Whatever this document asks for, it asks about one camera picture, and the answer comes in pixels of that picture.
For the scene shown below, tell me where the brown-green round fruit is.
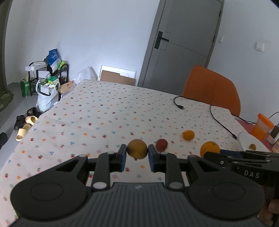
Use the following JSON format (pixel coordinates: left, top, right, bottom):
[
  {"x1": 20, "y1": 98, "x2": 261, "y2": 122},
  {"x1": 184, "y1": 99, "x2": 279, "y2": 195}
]
[
  {"x1": 249, "y1": 144, "x2": 256, "y2": 151},
  {"x1": 127, "y1": 139, "x2": 148, "y2": 161}
]

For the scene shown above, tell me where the medium orange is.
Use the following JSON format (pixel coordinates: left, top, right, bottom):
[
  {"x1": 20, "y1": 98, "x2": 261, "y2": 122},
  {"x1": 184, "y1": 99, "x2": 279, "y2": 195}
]
[{"x1": 199, "y1": 141, "x2": 220, "y2": 158}]

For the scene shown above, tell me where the small mandarin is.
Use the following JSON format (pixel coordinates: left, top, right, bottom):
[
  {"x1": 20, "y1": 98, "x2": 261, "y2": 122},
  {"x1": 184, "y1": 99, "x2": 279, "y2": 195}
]
[{"x1": 182, "y1": 130, "x2": 195, "y2": 141}]

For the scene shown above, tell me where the dark red plum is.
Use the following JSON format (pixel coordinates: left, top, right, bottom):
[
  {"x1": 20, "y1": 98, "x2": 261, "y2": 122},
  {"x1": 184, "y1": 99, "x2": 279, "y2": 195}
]
[{"x1": 155, "y1": 139, "x2": 168, "y2": 153}]

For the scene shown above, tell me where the person's right hand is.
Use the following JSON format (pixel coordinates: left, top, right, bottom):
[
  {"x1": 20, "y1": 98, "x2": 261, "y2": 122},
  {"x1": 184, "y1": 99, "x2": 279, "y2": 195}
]
[{"x1": 258, "y1": 186, "x2": 278, "y2": 226}]

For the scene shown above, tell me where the white ceramic bowl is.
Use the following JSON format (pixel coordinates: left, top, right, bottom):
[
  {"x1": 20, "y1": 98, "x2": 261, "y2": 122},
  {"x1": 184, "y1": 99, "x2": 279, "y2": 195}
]
[{"x1": 237, "y1": 132, "x2": 269, "y2": 152}]

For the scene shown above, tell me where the black power adapter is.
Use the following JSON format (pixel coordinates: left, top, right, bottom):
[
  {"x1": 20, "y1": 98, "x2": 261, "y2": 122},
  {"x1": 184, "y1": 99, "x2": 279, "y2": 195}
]
[{"x1": 270, "y1": 126, "x2": 279, "y2": 139}]

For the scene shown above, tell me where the orange lidded cup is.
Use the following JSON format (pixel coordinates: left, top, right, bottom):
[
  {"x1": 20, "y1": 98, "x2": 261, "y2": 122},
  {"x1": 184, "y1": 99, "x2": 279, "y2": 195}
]
[{"x1": 250, "y1": 113, "x2": 274, "y2": 141}]

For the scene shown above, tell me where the orange red table mat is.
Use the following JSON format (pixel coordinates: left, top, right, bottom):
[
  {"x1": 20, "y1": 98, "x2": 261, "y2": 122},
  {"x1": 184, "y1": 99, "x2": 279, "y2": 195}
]
[{"x1": 236, "y1": 117, "x2": 278, "y2": 153}]

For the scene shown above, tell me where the beige slipper near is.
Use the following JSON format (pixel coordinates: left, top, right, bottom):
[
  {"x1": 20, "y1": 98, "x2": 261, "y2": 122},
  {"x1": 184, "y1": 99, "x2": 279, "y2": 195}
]
[{"x1": 16, "y1": 124, "x2": 31, "y2": 141}]

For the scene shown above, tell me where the beige slipper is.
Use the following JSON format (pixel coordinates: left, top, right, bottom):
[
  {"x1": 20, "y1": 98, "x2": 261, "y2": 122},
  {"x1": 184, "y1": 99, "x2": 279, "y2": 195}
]
[
  {"x1": 16, "y1": 124, "x2": 31, "y2": 141},
  {"x1": 25, "y1": 116, "x2": 38, "y2": 126}
]

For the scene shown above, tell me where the beige slipper far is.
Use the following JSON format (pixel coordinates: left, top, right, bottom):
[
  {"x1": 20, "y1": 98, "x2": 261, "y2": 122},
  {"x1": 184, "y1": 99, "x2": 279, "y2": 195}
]
[{"x1": 25, "y1": 116, "x2": 38, "y2": 126}]

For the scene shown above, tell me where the floral white tablecloth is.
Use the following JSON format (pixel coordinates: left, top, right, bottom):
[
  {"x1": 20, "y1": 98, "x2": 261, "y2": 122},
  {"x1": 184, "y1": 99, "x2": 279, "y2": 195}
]
[{"x1": 0, "y1": 78, "x2": 271, "y2": 227}]

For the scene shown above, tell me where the black shoe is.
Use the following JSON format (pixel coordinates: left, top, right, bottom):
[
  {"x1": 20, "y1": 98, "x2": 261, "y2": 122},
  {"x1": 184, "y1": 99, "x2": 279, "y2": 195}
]
[{"x1": 14, "y1": 115, "x2": 25, "y2": 130}]

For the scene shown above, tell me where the white plastic bag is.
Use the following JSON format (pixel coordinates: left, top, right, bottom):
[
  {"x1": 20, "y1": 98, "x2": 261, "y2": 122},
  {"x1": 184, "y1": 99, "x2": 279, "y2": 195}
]
[{"x1": 35, "y1": 80, "x2": 60, "y2": 112}]

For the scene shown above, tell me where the orange chair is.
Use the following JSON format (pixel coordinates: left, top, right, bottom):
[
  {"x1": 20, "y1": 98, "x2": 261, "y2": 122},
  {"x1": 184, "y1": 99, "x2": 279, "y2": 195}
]
[{"x1": 183, "y1": 66, "x2": 241, "y2": 116}]

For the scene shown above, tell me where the black metal shelf rack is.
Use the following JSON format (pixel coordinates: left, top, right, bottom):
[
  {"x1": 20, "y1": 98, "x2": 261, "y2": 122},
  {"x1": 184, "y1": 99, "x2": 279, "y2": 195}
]
[{"x1": 25, "y1": 61, "x2": 70, "y2": 96}]

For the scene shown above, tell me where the green carton box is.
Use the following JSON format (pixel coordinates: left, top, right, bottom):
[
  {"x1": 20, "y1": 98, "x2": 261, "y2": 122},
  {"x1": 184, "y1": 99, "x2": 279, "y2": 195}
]
[{"x1": 20, "y1": 79, "x2": 31, "y2": 97}]

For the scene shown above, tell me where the clear plastic bag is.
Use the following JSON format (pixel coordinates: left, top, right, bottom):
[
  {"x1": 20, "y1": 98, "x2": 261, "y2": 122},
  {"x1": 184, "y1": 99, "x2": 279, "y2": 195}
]
[{"x1": 69, "y1": 67, "x2": 97, "y2": 85}]

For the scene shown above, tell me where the cardboard sheet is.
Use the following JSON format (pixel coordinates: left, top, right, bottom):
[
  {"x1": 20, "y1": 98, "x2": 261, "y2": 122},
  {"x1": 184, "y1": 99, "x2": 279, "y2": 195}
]
[{"x1": 100, "y1": 71, "x2": 136, "y2": 86}]

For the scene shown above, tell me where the blue white bag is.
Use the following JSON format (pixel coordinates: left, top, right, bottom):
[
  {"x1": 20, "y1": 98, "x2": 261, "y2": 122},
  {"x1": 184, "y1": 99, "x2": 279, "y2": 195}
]
[{"x1": 47, "y1": 49, "x2": 61, "y2": 72}]

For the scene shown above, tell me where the white framed board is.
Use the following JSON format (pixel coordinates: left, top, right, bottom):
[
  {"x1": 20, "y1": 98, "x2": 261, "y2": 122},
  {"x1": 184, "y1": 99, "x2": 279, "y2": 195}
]
[{"x1": 98, "y1": 65, "x2": 136, "y2": 80}]

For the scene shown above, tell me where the grey door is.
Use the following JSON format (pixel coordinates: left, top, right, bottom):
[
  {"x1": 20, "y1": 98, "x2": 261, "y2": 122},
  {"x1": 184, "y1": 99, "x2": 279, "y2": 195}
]
[{"x1": 138, "y1": 0, "x2": 224, "y2": 95}]

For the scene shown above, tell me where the black charger cable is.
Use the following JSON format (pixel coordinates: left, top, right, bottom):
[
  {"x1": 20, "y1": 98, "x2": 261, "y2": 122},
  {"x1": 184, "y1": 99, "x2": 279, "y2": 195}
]
[{"x1": 209, "y1": 104, "x2": 257, "y2": 140}]

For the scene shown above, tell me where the black usb cable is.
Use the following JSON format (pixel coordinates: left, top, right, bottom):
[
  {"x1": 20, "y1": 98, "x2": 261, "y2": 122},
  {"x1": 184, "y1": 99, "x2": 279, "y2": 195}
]
[{"x1": 173, "y1": 96, "x2": 210, "y2": 110}]

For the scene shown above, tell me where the white light switch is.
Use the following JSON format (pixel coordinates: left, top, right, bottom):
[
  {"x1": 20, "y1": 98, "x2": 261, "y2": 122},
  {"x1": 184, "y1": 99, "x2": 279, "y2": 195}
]
[{"x1": 255, "y1": 42, "x2": 265, "y2": 52}]

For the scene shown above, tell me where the black door handle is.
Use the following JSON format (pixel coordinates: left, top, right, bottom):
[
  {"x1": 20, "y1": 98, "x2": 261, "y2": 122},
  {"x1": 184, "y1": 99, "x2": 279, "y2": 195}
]
[{"x1": 154, "y1": 31, "x2": 169, "y2": 49}]

